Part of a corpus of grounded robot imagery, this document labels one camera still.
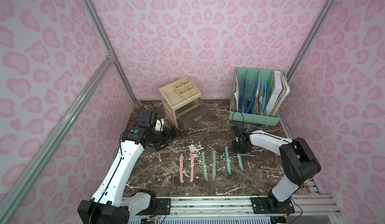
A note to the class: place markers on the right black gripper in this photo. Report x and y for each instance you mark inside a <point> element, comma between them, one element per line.
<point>239,144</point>

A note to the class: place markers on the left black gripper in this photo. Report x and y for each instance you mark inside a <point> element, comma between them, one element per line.
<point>165,134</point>

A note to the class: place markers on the beige desktop drawer organizer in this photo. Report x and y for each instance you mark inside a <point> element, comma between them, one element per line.
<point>178,94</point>

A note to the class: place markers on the transparent grey drawer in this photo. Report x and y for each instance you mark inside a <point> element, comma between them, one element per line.
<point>191,114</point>

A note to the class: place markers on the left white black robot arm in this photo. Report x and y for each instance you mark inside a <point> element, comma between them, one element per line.
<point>107,205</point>

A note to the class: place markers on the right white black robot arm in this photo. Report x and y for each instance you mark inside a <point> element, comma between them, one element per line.
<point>298,161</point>

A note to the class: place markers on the right pink fruit knife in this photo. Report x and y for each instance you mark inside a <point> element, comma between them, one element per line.
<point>191,168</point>

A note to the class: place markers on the pink fruit knife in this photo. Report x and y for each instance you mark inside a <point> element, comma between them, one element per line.
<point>191,168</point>
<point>181,168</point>

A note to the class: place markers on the right green fruit knife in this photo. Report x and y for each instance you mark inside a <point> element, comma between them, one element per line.
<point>214,165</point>

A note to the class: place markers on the green fruit knife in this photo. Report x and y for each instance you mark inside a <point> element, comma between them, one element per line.
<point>204,165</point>
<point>214,165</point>

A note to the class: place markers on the left green fruit knife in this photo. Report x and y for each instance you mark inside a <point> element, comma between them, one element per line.
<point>204,165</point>

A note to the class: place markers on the left pink fruit knife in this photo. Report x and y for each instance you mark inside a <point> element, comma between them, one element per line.
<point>181,168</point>

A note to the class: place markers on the blue folders in rack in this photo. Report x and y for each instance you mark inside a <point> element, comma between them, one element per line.
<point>252,98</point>

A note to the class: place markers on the green file organizer rack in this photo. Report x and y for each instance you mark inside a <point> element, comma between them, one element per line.
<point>235,115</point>

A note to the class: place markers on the white book in rack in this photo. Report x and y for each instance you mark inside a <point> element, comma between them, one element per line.
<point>279,91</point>

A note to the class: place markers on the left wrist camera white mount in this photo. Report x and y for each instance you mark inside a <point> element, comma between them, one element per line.
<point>159,125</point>

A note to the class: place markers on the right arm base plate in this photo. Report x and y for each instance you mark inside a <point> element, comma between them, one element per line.
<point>270,205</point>

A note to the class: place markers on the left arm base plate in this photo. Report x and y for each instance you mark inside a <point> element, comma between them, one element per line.
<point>159,206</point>

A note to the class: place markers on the aluminium mounting rail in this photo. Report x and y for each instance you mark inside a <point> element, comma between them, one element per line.
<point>225,209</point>

